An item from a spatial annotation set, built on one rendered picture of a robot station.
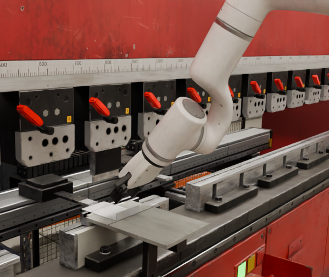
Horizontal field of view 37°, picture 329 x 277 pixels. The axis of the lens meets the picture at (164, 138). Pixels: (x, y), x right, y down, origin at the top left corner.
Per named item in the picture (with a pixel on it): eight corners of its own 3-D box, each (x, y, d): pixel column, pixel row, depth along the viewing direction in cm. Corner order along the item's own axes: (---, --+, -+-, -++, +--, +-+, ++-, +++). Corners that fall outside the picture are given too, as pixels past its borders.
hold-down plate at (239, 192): (217, 214, 166) (217, 205, 165) (204, 210, 169) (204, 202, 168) (257, 194, 189) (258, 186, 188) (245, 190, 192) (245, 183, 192)
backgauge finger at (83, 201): (77, 216, 130) (77, 198, 129) (18, 195, 145) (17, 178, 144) (109, 205, 139) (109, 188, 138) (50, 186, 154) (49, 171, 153)
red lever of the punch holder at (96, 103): (98, 96, 112) (120, 119, 120) (85, 94, 115) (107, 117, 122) (94, 103, 112) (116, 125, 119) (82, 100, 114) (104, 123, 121)
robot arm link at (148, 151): (163, 131, 121) (157, 138, 122) (140, 136, 114) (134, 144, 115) (184, 156, 118) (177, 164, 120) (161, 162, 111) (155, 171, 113)
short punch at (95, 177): (95, 183, 127) (95, 148, 125) (89, 182, 128) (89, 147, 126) (121, 176, 135) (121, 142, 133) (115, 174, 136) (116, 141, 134)
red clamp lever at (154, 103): (152, 90, 128) (168, 111, 135) (140, 89, 131) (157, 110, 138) (149, 96, 127) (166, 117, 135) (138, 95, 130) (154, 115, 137)
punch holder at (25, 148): (21, 169, 103) (19, 91, 100) (-2, 161, 108) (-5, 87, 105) (74, 156, 115) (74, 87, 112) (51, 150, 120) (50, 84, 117)
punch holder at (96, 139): (90, 153, 119) (90, 86, 116) (67, 148, 124) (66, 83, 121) (130, 144, 131) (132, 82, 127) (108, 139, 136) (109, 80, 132)
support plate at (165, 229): (166, 249, 109) (166, 245, 109) (85, 220, 125) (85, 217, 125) (209, 227, 123) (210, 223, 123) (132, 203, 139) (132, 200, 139)
